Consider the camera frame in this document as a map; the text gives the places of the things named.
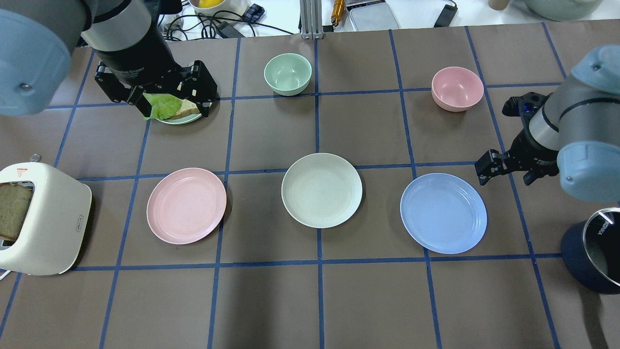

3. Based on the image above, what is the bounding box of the cream white toaster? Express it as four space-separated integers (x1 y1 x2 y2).
0 162 93 276

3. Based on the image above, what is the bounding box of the white bowl with fruit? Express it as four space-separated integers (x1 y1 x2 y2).
189 0 250 17

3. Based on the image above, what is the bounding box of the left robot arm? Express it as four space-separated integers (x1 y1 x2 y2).
0 0 217 117

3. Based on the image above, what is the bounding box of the green plate with sandwich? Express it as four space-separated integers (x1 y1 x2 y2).
160 113 201 125

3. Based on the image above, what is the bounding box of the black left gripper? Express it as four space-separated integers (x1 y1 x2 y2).
94 33 217 120

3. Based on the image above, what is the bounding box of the pink plate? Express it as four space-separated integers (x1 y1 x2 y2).
146 168 227 245

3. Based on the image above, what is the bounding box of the green bowl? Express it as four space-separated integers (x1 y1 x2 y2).
263 53 312 96

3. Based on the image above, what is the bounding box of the green lettuce leaf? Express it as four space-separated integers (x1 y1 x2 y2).
142 93 183 121

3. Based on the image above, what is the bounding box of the aluminium frame post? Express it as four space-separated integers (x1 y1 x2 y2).
299 0 324 40

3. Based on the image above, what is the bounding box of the toast slice in toaster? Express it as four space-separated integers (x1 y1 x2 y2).
0 183 33 241

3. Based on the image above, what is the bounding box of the silver kitchen scale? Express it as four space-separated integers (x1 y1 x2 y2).
345 0 400 31

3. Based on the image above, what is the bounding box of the dark blue saucepan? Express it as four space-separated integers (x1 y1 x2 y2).
561 207 620 295

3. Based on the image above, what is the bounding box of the pink bowl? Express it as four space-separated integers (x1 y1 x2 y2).
431 66 484 112

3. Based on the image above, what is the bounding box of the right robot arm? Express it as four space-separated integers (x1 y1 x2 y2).
475 45 620 202

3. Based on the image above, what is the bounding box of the bread slice on plate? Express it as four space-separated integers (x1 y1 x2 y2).
170 99 200 120

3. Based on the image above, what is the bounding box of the orange handled tool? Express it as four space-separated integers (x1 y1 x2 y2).
330 0 346 27

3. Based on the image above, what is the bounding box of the cream white plate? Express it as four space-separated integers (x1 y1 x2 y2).
281 153 363 228

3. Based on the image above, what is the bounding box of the blue plate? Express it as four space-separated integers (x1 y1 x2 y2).
400 173 488 254

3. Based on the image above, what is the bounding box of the black power adapter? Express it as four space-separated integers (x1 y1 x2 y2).
434 4 458 27

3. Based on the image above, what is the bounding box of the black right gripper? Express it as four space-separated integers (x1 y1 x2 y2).
474 129 559 186

